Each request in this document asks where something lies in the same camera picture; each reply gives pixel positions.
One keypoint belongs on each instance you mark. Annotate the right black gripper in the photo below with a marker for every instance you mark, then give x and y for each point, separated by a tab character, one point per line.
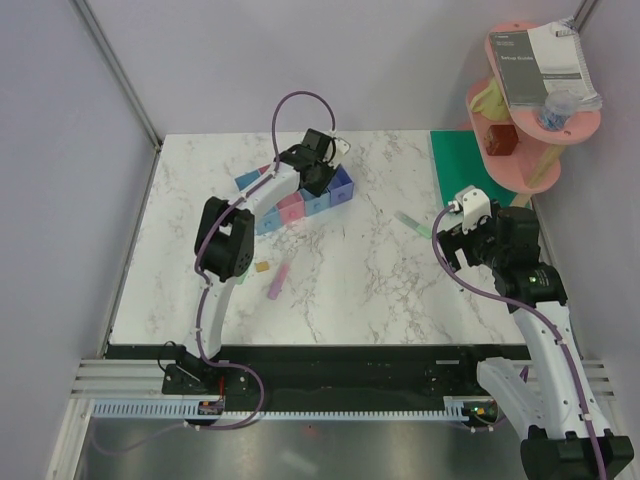
454	238

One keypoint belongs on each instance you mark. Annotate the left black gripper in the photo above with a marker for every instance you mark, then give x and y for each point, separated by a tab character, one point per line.
317	190

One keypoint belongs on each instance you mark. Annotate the medium blue bin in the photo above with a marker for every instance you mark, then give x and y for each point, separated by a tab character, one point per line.
315	204

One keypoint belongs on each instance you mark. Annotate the purple bin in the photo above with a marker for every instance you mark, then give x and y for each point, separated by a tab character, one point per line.
341	187

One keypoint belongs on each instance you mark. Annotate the pink bin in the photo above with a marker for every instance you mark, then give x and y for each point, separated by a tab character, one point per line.
291	208

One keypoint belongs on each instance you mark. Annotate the green highlighter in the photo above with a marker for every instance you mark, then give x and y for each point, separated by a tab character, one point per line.
413	224
242	278

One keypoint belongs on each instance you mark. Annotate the light blue bin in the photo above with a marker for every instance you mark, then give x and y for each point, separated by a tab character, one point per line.
271	221

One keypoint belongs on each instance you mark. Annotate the pink highlighter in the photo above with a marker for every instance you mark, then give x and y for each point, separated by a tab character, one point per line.
278	281

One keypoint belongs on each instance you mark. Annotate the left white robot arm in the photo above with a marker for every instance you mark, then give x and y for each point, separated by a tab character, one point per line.
224	250

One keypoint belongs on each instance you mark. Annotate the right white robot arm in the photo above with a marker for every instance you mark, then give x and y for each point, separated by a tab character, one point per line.
563	432

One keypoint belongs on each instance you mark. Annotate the green cutting mat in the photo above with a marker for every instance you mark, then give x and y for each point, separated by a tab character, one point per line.
459	164

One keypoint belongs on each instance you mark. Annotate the pink tiered shelf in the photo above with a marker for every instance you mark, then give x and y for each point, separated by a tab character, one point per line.
534	166

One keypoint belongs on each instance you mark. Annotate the brown box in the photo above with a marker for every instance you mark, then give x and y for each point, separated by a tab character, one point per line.
501	140

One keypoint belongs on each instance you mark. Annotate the clear jar of clips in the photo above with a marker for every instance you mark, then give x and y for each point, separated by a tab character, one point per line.
558	108

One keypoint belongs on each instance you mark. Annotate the setup guide booklet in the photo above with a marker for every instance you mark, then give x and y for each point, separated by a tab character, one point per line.
524	58

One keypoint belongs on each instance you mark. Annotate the spiral notebook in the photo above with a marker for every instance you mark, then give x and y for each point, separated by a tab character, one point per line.
560	58

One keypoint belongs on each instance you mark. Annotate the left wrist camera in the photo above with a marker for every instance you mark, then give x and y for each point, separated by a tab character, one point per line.
338	148

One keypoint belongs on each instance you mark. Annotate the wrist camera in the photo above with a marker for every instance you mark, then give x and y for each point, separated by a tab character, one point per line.
338	148
474	205

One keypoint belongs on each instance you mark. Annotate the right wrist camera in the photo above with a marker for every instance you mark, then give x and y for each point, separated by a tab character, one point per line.
474	205

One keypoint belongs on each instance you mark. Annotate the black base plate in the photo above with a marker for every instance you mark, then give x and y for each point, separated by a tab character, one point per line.
341	376

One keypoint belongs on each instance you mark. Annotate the aluminium rail frame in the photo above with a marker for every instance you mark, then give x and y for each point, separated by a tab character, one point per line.
107	379

